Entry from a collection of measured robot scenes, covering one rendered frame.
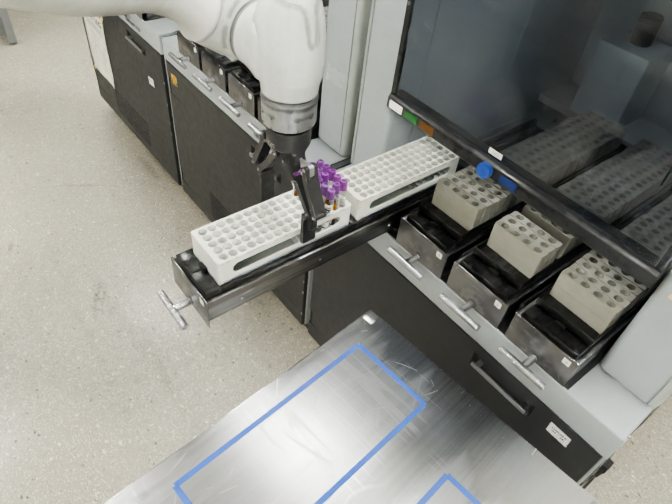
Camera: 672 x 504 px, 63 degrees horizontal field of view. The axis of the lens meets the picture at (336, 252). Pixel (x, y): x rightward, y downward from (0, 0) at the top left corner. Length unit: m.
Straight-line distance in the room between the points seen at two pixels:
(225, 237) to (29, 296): 1.29
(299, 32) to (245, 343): 1.29
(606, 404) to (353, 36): 0.88
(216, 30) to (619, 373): 0.88
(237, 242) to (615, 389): 0.72
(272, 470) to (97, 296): 1.43
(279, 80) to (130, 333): 1.32
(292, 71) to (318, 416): 0.50
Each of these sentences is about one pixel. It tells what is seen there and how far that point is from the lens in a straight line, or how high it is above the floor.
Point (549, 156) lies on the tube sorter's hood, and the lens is 0.97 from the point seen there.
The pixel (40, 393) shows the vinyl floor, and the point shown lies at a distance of 1.92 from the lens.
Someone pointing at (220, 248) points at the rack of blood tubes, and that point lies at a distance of 0.97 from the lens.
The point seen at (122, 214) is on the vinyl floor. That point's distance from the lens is 2.40.
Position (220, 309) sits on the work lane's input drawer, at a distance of 0.99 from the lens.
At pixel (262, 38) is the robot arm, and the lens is 0.81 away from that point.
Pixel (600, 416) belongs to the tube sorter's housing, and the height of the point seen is 0.73.
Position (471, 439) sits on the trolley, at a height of 0.82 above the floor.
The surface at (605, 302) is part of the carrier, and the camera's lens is 1.03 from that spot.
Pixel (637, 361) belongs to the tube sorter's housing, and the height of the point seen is 0.81.
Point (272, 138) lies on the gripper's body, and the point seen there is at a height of 1.05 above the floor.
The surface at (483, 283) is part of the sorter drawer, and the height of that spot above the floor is 0.81.
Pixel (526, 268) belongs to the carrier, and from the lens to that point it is 1.08.
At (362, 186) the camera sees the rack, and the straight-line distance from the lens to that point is 1.12.
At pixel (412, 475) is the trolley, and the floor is 0.82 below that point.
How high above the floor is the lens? 1.55
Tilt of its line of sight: 45 degrees down
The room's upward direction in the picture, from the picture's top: 7 degrees clockwise
